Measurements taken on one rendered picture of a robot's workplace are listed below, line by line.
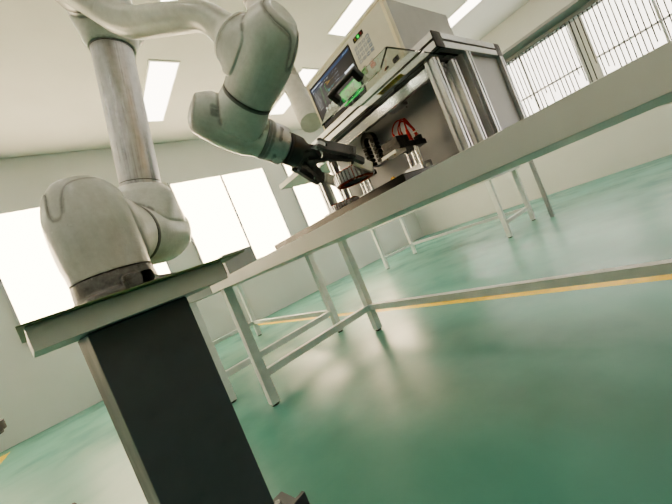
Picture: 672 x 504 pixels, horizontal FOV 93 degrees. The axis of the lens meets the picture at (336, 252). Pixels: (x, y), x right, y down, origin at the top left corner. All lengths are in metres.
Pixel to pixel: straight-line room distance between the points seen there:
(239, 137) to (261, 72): 0.14
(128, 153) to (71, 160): 4.90
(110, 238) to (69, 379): 4.63
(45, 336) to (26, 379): 4.73
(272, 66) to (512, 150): 0.42
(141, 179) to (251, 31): 0.51
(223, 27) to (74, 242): 0.48
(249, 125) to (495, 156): 0.46
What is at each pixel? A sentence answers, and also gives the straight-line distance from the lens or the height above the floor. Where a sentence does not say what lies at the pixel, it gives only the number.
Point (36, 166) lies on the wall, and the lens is 5.88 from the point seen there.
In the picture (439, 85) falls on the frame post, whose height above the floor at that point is 0.98.
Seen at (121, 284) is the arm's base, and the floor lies 0.77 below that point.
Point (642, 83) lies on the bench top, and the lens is 0.53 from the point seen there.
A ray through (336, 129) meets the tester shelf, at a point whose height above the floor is 1.09.
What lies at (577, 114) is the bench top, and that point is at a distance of 0.54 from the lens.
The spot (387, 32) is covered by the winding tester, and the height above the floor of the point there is 1.22.
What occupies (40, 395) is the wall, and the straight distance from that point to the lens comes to 5.39.
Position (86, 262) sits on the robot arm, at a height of 0.84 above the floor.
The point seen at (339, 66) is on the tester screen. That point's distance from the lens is 1.32.
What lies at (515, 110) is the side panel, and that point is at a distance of 1.36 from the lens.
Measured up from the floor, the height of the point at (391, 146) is 0.90.
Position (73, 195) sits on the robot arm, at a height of 0.97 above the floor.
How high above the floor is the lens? 0.68
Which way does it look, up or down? 1 degrees down
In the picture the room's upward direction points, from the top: 23 degrees counter-clockwise
